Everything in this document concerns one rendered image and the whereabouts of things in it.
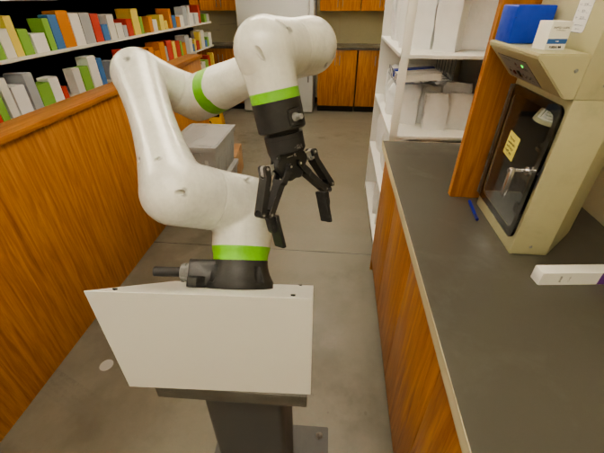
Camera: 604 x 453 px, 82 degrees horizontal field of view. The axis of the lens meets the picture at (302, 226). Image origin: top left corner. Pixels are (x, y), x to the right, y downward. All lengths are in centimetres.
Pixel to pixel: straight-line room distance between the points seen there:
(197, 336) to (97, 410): 143
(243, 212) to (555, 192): 87
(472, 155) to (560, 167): 40
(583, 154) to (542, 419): 67
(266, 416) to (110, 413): 116
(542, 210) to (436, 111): 128
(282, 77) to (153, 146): 28
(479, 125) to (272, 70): 96
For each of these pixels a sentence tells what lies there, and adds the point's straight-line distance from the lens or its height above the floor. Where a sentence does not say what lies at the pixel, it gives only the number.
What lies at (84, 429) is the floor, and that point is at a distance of 205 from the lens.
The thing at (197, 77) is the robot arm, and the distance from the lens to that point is 99.
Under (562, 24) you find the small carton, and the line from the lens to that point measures 111.
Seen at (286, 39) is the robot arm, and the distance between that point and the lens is 65.
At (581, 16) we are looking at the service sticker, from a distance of 117.
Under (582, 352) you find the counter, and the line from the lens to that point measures 106.
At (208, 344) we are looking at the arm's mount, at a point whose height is 109.
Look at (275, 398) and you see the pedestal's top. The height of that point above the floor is 93.
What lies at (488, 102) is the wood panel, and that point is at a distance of 143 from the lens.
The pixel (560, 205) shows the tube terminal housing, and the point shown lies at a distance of 123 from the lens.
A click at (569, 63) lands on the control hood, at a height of 149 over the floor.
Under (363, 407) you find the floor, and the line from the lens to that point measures 187.
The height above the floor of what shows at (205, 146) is 65.
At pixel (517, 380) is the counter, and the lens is 92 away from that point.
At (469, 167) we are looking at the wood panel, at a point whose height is 107.
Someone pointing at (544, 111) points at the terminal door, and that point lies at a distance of 118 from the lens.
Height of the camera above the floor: 162
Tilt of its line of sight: 34 degrees down
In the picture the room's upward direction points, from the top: straight up
